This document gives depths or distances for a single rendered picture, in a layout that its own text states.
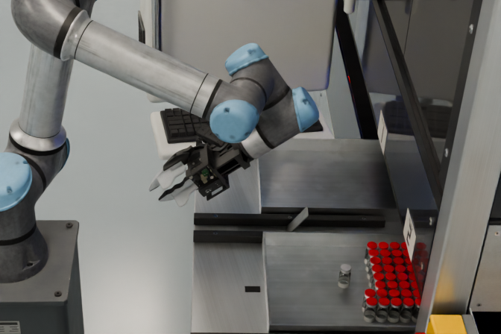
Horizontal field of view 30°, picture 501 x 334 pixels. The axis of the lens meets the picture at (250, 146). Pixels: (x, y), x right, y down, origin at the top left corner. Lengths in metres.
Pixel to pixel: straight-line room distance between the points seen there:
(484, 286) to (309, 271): 0.40
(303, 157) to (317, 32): 0.44
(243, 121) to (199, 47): 0.87
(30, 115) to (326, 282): 0.67
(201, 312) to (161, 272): 1.40
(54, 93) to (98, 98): 2.18
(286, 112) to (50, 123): 0.50
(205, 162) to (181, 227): 1.59
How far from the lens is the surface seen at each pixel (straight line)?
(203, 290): 1.80
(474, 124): 1.39
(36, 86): 1.87
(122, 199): 3.46
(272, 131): 1.73
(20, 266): 1.96
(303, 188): 2.06
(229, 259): 1.87
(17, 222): 1.91
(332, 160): 2.16
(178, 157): 1.80
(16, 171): 1.89
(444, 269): 1.56
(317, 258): 1.89
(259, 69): 1.68
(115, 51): 1.61
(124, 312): 3.02
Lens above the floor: 2.11
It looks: 34 degrees down
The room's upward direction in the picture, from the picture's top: 3 degrees clockwise
